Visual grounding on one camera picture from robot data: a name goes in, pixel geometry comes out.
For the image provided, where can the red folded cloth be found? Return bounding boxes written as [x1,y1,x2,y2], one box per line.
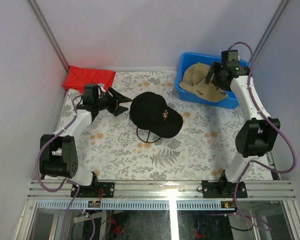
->
[62,66,116,94]

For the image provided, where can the blue plastic bin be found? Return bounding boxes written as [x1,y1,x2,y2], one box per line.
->
[175,52,239,109]

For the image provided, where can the black wire hat stand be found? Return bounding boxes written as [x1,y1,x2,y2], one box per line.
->
[136,127,162,144]

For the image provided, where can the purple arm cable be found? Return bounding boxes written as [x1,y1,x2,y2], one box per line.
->
[226,41,298,238]
[36,93,96,240]

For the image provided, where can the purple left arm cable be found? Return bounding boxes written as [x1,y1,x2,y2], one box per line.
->
[36,93,96,240]

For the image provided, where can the aluminium mounting rail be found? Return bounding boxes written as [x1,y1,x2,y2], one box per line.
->
[27,180,296,201]

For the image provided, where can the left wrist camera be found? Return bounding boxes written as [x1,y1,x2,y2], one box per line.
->
[97,83,107,98]

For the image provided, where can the beige sport baseball cap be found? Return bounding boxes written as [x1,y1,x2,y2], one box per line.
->
[179,80,229,103]

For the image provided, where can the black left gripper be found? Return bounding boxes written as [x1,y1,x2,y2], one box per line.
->
[95,87,132,116]

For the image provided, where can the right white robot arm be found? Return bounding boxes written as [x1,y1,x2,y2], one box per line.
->
[205,49,281,198]

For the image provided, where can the black baseball cap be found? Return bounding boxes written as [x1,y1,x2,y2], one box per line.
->
[129,91,183,139]

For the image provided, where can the floral patterned table mat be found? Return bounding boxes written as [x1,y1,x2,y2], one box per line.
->
[48,71,276,181]

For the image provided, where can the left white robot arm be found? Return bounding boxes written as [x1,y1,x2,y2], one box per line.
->
[36,84,132,198]

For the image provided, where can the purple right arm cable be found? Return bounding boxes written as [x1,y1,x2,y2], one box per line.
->
[226,41,298,238]

